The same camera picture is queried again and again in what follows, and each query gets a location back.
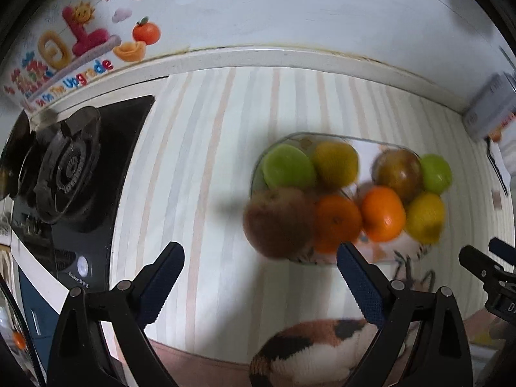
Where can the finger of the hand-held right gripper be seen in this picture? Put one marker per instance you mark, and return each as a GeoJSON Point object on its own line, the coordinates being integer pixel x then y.
{"type": "Point", "coordinates": [502, 248]}
{"type": "Point", "coordinates": [477, 260]}

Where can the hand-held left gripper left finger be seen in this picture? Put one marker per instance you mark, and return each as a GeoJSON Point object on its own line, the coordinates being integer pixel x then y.
{"type": "Point", "coordinates": [161, 282]}

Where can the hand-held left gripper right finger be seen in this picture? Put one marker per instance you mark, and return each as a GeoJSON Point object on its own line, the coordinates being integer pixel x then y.
{"type": "Point", "coordinates": [361, 282]}

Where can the orange tangerine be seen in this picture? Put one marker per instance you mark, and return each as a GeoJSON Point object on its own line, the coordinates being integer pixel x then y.
{"type": "Point", "coordinates": [336, 225]}
{"type": "Point", "coordinates": [383, 215]}

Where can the yellow citrus fruit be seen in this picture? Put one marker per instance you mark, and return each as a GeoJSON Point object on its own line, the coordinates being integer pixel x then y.
{"type": "Point", "coordinates": [336, 163]}
{"type": "Point", "coordinates": [425, 217]}

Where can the green round fruit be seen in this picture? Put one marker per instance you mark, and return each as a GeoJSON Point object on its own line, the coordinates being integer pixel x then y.
{"type": "Point", "coordinates": [436, 173]}
{"type": "Point", "coordinates": [288, 165]}

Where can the light brown round fruit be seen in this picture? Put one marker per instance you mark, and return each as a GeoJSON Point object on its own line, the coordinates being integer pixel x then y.
{"type": "Point", "coordinates": [278, 225]}

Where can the dark brown round fruit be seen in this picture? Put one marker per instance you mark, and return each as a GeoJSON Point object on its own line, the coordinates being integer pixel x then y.
{"type": "Point", "coordinates": [397, 173]}

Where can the oval floral ceramic plate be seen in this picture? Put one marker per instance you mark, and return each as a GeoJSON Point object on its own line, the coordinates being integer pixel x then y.
{"type": "Point", "coordinates": [363, 147]}

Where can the small brown card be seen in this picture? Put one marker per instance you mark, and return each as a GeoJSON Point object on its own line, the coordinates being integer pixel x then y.
{"type": "Point", "coordinates": [497, 200]}

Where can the calico cat plush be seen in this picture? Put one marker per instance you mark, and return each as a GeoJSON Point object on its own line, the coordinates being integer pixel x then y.
{"type": "Point", "coordinates": [314, 350]}

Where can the black gas stove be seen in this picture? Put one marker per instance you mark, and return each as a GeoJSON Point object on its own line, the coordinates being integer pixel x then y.
{"type": "Point", "coordinates": [72, 250]}

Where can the striped tablecloth with pink border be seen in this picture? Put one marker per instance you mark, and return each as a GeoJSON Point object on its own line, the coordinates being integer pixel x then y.
{"type": "Point", "coordinates": [201, 169]}

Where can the blue cabinet door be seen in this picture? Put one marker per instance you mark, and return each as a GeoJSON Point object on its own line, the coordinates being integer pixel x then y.
{"type": "Point", "coordinates": [36, 306]}

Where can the black burner grate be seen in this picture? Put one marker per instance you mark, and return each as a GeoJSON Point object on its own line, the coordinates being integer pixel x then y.
{"type": "Point", "coordinates": [66, 165]}

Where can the dark frying pan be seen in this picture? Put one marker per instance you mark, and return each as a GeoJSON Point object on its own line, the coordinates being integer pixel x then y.
{"type": "Point", "coordinates": [12, 157]}

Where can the colourful wall sticker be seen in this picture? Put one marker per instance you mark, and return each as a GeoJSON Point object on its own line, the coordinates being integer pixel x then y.
{"type": "Point", "coordinates": [80, 40]}

